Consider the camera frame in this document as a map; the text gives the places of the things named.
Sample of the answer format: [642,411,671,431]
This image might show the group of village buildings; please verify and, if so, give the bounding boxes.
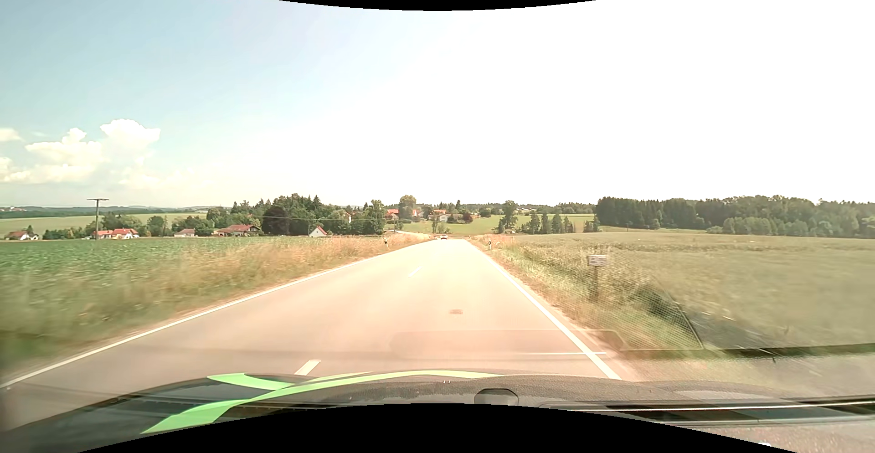
[384,207,479,224]

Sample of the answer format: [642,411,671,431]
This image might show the green meadow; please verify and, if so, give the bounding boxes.
[401,214,597,237]

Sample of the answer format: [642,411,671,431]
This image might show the grey asphalt road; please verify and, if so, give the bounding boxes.
[0,237,640,431]

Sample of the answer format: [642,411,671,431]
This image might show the group of trees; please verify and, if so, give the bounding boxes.
[42,192,388,239]
[496,200,601,235]

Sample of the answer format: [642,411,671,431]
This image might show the grass verge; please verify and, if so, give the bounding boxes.
[469,234,705,353]
[0,233,433,380]

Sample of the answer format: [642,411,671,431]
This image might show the road markings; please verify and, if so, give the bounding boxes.
[0,240,623,390]

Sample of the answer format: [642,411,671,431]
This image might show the car's own bonnet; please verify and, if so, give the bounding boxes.
[0,370,875,453]

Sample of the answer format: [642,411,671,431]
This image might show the wood of dark trees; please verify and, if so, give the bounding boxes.
[595,195,875,239]

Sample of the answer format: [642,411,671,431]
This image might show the group of red-roofed houses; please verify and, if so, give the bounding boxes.
[5,223,262,241]

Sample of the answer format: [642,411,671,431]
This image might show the mown grass field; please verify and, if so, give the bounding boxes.
[506,231,875,349]

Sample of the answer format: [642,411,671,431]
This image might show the wooden utility pole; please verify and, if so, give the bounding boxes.
[87,197,109,240]

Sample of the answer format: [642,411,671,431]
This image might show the green crop field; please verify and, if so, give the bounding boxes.
[0,236,384,304]

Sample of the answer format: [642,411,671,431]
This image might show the small sign on post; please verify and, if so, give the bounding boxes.
[587,254,608,301]

